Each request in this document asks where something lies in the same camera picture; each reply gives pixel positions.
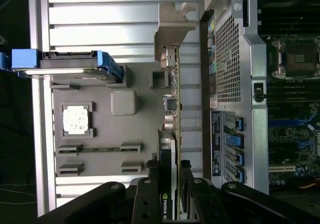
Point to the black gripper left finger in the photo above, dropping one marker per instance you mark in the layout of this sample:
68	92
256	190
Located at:
145	204

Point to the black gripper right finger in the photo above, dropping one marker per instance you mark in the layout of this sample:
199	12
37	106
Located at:
207	204

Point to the grey parts rack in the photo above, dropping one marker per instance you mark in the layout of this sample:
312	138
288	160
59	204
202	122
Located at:
145	124

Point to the white expansion slot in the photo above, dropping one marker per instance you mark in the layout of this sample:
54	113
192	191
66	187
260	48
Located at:
280	169

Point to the black open PC case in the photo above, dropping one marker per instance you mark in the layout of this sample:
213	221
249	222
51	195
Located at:
257	134

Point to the green Dell motherboard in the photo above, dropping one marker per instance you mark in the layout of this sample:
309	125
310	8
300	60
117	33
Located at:
287	139

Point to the silver CPU chip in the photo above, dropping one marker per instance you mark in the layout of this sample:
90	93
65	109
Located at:
75	120

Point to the blue expansion slot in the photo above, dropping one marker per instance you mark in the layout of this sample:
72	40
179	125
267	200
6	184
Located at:
287	122

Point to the black RAM slot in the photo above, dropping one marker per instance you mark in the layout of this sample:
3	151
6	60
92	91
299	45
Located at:
287	30
292	98
292	83
287	23
287	11
292	88
292	93
287	17

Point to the CPU socket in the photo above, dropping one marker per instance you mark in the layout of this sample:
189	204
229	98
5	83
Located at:
297	59

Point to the hard disk with blue caddy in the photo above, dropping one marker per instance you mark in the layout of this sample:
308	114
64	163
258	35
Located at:
25	58

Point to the black chassis intrusion switch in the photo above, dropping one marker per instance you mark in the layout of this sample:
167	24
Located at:
258	91

